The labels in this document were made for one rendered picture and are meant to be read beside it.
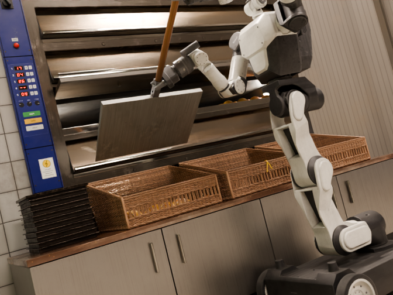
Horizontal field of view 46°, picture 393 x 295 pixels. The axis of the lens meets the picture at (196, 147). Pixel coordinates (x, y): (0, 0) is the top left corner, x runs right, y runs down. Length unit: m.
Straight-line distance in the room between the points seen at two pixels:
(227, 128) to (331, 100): 3.72
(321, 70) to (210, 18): 3.65
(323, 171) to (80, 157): 1.31
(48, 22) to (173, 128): 0.96
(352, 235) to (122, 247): 1.07
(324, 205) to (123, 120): 1.03
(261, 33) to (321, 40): 4.58
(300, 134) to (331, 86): 4.49
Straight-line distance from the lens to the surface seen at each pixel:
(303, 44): 2.35
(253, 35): 2.27
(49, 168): 2.58
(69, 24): 2.89
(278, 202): 2.59
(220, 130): 3.10
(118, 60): 2.91
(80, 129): 2.70
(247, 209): 2.46
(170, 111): 2.38
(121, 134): 2.33
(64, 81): 2.59
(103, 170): 2.69
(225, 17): 3.43
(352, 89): 6.48
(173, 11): 2.05
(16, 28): 2.77
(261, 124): 3.31
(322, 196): 2.24
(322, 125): 6.88
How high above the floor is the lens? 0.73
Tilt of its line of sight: 4 degrees up
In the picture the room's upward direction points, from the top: 14 degrees counter-clockwise
